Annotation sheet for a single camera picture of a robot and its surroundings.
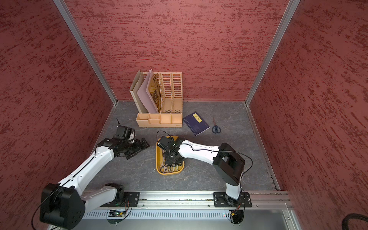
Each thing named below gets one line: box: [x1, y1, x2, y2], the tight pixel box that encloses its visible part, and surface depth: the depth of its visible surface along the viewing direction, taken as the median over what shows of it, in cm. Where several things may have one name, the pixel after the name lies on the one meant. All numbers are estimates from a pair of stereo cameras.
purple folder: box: [137, 69, 159, 114], surface depth 94 cm
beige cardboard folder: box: [129, 69, 149, 114], surface depth 92 cm
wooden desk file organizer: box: [135, 71, 183, 128], surface depth 106 cm
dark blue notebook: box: [183, 111, 211, 137], surface depth 108 cm
